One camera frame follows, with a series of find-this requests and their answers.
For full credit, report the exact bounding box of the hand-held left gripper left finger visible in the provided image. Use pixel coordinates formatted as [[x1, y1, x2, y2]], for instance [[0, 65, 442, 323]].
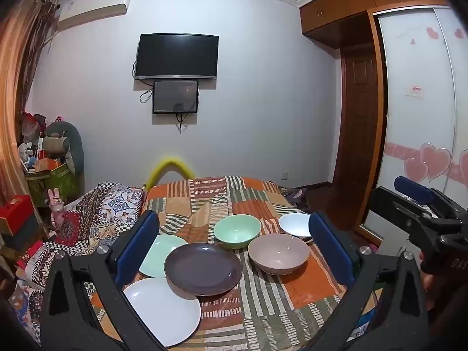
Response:
[[39, 210, 165, 351]]

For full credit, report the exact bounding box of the white air conditioner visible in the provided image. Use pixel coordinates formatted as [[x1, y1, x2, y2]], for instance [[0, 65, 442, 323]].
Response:
[[56, 0, 129, 30]]

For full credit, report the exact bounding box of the dark purple plate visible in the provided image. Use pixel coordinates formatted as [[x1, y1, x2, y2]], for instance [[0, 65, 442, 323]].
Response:
[[164, 242, 244, 297]]

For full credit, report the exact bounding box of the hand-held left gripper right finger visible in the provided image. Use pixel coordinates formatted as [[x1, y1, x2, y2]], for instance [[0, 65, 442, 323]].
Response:
[[309, 210, 431, 351]]

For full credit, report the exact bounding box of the yellow foam tube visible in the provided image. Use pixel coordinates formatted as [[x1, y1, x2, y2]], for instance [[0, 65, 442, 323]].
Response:
[[144, 157, 197, 191]]

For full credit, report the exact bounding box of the brown patterned curtain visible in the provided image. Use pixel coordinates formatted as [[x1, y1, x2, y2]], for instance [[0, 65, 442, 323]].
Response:
[[16, 0, 60, 118]]

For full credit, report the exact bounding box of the small black wall monitor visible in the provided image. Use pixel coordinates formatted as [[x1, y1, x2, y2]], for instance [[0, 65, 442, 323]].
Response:
[[152, 80, 199, 115]]

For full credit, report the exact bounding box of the wardrobe with heart print doors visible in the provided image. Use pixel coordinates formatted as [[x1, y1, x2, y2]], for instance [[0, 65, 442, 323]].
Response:
[[360, 5, 468, 249]]

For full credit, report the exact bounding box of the green storage box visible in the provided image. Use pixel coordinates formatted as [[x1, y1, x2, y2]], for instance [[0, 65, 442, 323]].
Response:
[[25, 163, 80, 206]]

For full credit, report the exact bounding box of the colourful cartoon blanket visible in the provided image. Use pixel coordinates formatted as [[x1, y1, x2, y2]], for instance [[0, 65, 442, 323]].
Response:
[[347, 292, 379, 341]]

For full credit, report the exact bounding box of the orange striped curtain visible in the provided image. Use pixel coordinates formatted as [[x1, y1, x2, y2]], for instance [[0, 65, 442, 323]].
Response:
[[0, 18, 28, 209]]

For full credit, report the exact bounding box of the pink bowl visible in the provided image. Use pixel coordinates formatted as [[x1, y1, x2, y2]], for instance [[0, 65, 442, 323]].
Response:
[[247, 233, 311, 275]]

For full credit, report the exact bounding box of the wooden overhead cabinet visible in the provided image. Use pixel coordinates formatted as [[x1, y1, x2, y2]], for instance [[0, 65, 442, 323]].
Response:
[[300, 0, 445, 49]]

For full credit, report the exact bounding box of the red box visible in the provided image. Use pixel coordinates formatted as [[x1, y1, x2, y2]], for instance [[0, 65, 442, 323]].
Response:
[[0, 195, 36, 237]]

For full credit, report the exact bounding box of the pink rabbit toy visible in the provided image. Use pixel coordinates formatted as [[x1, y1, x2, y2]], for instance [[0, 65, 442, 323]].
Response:
[[47, 187, 66, 229]]

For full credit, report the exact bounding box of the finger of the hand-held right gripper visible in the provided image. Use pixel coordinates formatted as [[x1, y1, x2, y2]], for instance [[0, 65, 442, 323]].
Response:
[[369, 186, 436, 238], [393, 175, 445, 209]]

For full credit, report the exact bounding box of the green bowl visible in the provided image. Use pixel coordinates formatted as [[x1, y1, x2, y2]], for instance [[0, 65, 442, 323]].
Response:
[[214, 214, 261, 250]]

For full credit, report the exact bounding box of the black wall television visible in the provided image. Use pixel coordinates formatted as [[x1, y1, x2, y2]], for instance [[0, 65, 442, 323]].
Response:
[[134, 34, 219, 81]]

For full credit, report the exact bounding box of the grey plush toy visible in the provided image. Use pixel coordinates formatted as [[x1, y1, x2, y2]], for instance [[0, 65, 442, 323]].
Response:
[[44, 121, 85, 176]]

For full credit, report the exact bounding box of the white plate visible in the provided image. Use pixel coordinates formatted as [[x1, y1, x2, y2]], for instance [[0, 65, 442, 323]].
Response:
[[122, 277, 202, 349]]

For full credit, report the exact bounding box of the red plastic bag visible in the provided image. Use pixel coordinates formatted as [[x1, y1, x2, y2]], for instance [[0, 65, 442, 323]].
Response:
[[21, 111, 47, 137]]

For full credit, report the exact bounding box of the floral patterned quilt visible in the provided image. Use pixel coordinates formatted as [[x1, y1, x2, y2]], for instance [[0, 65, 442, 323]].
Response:
[[7, 181, 147, 337]]

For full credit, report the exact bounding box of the person's right hand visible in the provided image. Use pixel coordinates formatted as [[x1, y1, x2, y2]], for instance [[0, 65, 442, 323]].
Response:
[[420, 261, 438, 314]]

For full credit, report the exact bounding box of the striped patchwork blanket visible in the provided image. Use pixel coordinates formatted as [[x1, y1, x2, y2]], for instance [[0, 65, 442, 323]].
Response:
[[90, 175, 377, 351]]

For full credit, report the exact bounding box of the white bowl with dark spots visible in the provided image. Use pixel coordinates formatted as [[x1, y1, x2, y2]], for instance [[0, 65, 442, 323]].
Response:
[[278, 213, 315, 244]]

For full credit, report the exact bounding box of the purple backpack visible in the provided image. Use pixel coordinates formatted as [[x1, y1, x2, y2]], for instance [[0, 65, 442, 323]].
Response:
[[279, 186, 312, 210]]

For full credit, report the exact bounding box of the green plate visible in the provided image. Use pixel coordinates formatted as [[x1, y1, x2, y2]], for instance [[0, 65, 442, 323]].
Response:
[[138, 234, 189, 278]]

